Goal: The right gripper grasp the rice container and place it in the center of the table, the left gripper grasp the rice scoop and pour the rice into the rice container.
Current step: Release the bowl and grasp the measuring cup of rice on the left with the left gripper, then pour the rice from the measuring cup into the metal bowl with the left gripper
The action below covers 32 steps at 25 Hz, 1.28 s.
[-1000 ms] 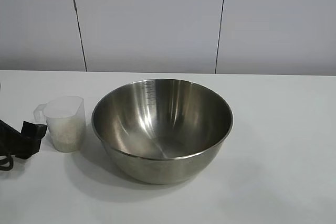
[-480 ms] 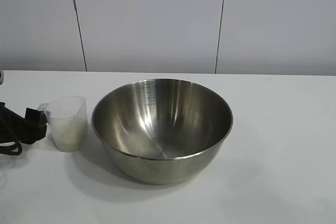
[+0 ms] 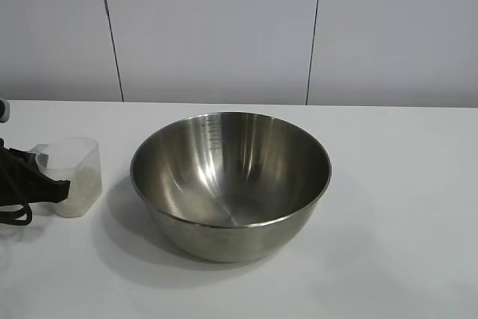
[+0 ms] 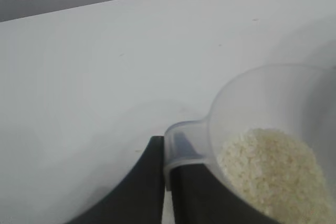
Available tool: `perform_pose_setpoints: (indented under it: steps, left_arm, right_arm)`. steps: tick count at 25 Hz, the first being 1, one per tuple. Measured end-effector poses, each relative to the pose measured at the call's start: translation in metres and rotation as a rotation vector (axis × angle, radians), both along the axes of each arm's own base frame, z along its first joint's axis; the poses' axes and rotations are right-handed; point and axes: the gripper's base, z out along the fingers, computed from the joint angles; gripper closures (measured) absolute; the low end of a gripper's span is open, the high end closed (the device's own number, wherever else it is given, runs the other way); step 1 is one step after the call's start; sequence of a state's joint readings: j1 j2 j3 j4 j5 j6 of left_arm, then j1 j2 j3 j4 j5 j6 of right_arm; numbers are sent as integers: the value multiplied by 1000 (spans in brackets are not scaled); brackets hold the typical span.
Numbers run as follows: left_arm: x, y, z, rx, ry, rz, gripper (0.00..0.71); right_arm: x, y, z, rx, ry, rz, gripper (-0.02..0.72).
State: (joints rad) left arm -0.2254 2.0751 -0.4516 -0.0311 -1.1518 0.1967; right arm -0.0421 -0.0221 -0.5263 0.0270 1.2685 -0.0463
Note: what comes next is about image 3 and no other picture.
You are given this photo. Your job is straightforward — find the stainless steel mixing bowl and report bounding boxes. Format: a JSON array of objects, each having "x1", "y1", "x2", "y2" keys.
[{"x1": 129, "y1": 111, "x2": 333, "y2": 263}]

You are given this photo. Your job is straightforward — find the white uncooked rice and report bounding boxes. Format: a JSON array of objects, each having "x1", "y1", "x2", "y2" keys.
[{"x1": 55, "y1": 165, "x2": 102, "y2": 218}]

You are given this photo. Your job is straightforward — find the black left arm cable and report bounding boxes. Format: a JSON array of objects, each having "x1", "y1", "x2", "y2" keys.
[{"x1": 0, "y1": 199, "x2": 34, "y2": 227}]

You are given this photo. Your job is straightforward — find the clear plastic measuring cup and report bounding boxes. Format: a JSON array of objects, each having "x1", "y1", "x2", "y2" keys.
[{"x1": 31, "y1": 136, "x2": 103, "y2": 219}]

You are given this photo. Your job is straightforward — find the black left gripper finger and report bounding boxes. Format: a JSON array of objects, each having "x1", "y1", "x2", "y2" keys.
[
  {"x1": 4, "y1": 146, "x2": 39, "y2": 167},
  {"x1": 0, "y1": 161, "x2": 72, "y2": 207}
]

